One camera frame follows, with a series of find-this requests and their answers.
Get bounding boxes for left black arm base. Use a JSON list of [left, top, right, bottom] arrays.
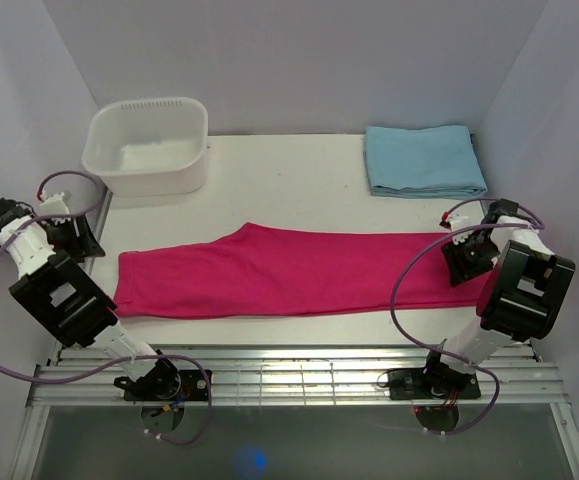
[[113, 369, 213, 403]]

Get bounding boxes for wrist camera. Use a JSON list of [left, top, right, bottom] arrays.
[[37, 191, 74, 225], [440, 212, 473, 245]]

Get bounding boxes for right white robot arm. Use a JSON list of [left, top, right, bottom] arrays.
[[420, 199, 576, 397]]

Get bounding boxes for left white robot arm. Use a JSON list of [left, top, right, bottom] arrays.
[[0, 194, 182, 401]]

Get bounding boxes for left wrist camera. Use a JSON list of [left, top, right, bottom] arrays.
[[37, 191, 74, 225]]

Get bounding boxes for white plastic basket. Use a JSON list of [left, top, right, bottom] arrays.
[[81, 97, 208, 198]]

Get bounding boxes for folded light blue trousers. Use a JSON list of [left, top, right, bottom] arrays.
[[364, 125, 488, 200]]

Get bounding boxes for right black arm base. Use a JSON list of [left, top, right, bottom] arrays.
[[376, 368, 481, 401]]

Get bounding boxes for pink trousers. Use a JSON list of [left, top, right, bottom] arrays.
[[113, 222, 483, 319]]

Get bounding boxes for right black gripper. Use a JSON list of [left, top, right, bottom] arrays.
[[439, 233, 500, 287]]

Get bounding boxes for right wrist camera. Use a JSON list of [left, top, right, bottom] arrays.
[[440, 212, 473, 245]]

